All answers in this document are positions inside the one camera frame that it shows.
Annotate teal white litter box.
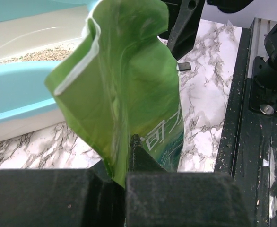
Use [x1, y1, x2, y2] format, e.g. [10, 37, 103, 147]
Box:
[0, 0, 95, 142]

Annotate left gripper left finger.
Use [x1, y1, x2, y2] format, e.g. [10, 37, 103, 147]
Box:
[0, 161, 125, 227]

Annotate litter pile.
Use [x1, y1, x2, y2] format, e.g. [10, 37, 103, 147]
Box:
[0, 45, 75, 63]

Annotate black bag clip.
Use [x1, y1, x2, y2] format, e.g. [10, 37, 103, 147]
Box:
[177, 62, 191, 71]

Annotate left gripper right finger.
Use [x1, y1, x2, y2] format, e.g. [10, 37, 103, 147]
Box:
[125, 135, 251, 227]

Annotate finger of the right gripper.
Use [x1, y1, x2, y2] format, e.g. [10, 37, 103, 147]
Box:
[159, 0, 205, 60]

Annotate green litter bag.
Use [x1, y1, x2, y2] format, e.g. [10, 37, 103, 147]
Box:
[44, 0, 184, 186]

